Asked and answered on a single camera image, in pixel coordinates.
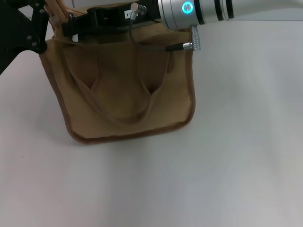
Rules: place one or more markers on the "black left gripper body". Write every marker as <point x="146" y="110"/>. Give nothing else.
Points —
<point x="11" y="35"/>

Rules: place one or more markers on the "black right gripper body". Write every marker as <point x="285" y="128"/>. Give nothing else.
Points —
<point x="111" y="19"/>

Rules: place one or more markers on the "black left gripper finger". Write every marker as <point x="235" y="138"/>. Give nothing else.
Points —
<point x="39" y="28"/>
<point x="28" y="2"/>

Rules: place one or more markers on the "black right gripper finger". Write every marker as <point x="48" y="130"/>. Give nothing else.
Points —
<point x="78" y="28"/>
<point x="80" y="17"/>

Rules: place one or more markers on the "silver metal zipper pull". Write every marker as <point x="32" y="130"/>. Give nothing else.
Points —
<point x="74" y="38"/>

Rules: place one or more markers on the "khaki canvas food bag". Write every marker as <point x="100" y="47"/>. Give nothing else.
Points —
<point x="123" y="94"/>

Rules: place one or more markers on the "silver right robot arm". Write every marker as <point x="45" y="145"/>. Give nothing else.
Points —
<point x="175" y="14"/>

